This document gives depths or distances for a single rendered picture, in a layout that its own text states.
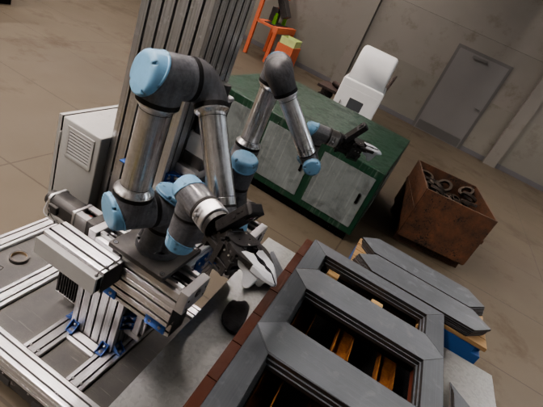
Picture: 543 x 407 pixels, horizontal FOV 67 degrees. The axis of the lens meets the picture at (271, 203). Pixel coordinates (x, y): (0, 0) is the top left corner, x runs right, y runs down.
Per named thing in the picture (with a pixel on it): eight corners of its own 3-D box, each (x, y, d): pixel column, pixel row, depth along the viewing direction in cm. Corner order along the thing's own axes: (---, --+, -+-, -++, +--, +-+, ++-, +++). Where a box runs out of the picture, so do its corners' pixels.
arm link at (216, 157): (210, 72, 121) (229, 238, 119) (177, 65, 113) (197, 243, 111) (235, 57, 112) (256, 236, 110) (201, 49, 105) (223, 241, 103)
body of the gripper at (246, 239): (247, 275, 90) (219, 240, 97) (266, 245, 87) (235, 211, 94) (220, 279, 84) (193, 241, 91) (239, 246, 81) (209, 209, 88)
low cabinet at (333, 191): (184, 147, 453) (207, 76, 415) (258, 124, 612) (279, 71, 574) (344, 245, 409) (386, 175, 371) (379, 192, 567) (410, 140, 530)
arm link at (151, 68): (156, 235, 128) (209, 67, 102) (107, 241, 117) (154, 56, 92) (141, 212, 134) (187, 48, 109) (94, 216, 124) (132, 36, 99)
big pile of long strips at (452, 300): (481, 306, 243) (486, 299, 240) (486, 349, 208) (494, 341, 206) (360, 237, 257) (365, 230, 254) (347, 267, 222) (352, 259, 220)
